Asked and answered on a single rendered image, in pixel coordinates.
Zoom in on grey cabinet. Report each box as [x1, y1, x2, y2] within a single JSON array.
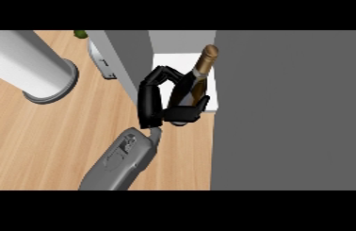
[[84, 30, 220, 114]]

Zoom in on dark grey cabinet door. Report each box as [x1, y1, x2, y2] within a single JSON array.
[[208, 30, 356, 191]]

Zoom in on white cylindrical appliance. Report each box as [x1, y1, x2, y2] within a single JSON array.
[[0, 30, 81, 105]]

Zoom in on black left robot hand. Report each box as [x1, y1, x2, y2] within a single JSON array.
[[135, 65, 211, 129]]

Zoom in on brown wine bottle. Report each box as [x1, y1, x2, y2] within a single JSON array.
[[168, 43, 220, 127]]

